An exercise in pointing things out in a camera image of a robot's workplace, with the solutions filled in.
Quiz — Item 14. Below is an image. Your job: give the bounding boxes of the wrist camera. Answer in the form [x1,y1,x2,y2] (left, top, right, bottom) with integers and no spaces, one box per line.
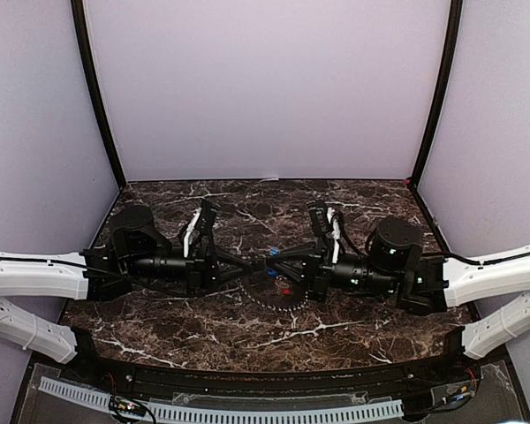
[306,199,348,264]
[178,199,219,258]

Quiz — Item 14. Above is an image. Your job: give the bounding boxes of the black frame post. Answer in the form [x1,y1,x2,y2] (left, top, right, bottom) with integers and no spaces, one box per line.
[70,0,127,191]
[408,0,463,192]

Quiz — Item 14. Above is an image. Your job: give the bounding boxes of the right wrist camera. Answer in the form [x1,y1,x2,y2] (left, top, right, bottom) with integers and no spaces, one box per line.
[306,199,348,264]

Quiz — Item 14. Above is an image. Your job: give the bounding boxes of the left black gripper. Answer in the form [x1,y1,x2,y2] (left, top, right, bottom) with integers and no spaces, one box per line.
[125,241,253,298]

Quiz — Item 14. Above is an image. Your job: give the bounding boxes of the grey slotted cable duct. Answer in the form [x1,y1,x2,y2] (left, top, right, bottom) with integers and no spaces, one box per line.
[38,377,405,423]

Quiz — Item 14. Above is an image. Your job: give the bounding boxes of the right black frame post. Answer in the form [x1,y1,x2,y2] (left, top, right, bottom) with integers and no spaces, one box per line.
[408,0,463,192]

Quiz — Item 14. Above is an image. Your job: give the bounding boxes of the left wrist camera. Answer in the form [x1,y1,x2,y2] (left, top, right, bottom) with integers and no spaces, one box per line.
[178,199,219,258]

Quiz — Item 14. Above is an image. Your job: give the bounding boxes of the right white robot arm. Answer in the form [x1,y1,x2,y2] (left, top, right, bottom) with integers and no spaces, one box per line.
[267,216,530,383]

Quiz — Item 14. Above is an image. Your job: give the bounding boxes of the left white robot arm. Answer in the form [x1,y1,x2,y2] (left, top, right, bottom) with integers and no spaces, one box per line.
[0,200,253,385]

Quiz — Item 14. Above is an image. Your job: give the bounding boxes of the grey crescent key organizer plate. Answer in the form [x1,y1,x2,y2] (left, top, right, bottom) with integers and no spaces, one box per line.
[241,276,308,313]

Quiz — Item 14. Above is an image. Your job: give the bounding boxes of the black front rail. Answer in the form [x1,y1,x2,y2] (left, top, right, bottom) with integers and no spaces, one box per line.
[62,356,481,398]

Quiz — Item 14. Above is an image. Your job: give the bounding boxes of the blue key tag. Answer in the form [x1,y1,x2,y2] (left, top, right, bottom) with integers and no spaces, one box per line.
[265,247,280,277]

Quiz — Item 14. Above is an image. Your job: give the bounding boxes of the left black frame post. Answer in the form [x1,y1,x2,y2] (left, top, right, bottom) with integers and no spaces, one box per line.
[70,0,127,191]

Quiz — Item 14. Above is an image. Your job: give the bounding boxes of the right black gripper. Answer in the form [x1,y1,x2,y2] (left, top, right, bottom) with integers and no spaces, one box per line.
[266,238,400,304]

